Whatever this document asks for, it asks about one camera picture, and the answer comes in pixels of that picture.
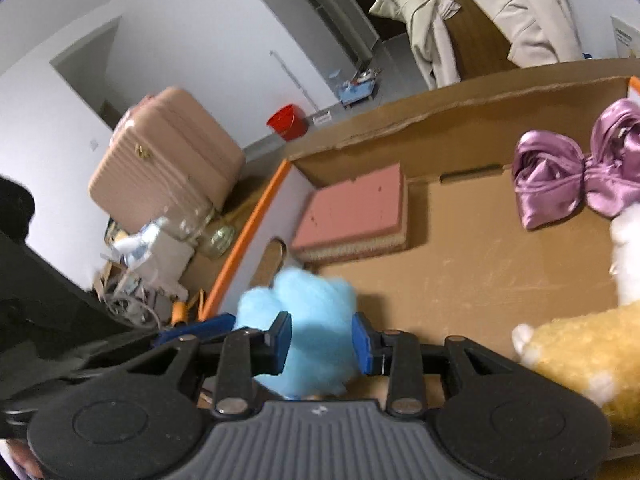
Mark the pink suitcase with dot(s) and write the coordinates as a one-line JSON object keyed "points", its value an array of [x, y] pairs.
{"points": [[165, 160]]}

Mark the dustpan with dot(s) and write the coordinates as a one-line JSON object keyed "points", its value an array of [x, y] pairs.
{"points": [[321, 117]]}

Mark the wooden chair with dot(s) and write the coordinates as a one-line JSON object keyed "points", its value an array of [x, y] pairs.
{"points": [[475, 35]]}

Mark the broom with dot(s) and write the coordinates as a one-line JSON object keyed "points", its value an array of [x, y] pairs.
{"points": [[295, 82]]}

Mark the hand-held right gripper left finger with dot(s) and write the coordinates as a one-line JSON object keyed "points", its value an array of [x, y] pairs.
{"points": [[280, 342]]}

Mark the glass jar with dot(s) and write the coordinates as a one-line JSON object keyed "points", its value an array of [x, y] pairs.
{"points": [[215, 240]]}

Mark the yellow plush toy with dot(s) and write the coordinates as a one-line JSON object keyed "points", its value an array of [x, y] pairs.
{"points": [[575, 345]]}

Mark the red bucket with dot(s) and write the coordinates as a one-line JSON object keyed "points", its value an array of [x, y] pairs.
{"points": [[287, 122]]}

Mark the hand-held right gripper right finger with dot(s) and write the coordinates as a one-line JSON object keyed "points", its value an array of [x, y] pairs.
{"points": [[362, 345]]}

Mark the light blue plush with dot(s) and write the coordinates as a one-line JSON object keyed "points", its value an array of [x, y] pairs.
{"points": [[315, 305]]}

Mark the beige coat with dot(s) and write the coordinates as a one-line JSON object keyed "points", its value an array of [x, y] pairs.
{"points": [[530, 10]]}

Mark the pink sponge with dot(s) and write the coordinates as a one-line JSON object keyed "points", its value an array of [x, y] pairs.
{"points": [[350, 205]]}

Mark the small spray bottle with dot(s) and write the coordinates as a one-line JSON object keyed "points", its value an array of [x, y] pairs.
{"points": [[142, 240]]}

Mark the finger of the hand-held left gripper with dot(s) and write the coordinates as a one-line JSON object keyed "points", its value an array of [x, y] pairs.
{"points": [[200, 327]]}

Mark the white board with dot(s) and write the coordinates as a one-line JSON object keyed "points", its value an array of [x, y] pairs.
{"points": [[627, 35]]}

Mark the orange cardboard box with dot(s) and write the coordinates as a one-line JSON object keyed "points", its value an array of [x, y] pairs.
{"points": [[475, 260]]}

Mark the purple satin bow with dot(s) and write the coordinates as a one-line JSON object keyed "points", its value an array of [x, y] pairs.
{"points": [[550, 175]]}

